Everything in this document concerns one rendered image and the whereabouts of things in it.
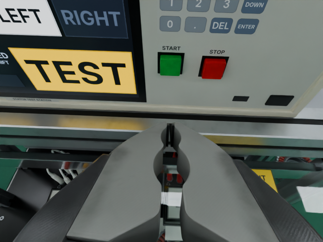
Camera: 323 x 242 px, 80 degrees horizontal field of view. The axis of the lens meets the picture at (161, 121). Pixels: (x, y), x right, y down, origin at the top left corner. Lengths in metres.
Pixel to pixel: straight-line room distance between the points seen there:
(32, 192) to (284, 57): 0.60
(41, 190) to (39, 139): 0.36
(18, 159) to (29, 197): 0.31
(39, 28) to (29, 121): 0.11
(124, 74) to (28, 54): 0.08
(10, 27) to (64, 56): 0.04
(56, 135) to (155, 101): 0.12
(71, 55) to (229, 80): 0.15
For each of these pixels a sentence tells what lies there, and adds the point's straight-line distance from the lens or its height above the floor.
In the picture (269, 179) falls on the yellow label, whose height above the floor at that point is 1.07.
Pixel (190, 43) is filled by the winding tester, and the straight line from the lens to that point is 0.17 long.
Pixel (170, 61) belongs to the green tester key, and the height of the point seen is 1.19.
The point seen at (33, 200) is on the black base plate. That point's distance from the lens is 0.62.
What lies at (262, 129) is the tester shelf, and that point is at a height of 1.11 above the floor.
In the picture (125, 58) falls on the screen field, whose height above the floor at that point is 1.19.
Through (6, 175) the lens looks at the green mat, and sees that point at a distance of 0.72.
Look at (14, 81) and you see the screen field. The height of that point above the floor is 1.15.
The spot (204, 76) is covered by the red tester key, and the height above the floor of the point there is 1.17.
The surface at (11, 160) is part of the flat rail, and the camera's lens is 0.35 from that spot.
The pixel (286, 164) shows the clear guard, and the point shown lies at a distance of 0.29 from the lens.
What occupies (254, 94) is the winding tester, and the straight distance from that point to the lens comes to 0.22.
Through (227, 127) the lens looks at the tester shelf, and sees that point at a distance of 0.23.
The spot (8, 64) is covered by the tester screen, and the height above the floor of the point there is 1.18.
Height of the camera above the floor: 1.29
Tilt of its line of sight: 54 degrees down
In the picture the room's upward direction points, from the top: 1 degrees clockwise
